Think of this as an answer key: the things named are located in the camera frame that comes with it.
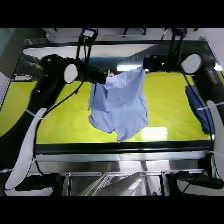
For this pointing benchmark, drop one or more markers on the silver frame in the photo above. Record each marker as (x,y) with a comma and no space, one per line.
(116,157)

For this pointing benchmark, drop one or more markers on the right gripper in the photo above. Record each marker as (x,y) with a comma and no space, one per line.
(151,64)

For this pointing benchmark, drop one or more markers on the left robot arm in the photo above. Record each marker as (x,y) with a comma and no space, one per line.
(50,87)

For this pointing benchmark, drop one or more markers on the dark blue garment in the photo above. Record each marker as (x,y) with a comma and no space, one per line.
(197,104)

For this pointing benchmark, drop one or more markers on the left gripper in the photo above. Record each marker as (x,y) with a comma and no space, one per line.
(97,76)

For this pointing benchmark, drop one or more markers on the light blue shirt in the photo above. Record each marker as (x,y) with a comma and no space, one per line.
(123,106)

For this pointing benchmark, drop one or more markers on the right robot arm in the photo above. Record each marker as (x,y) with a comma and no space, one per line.
(207,83)

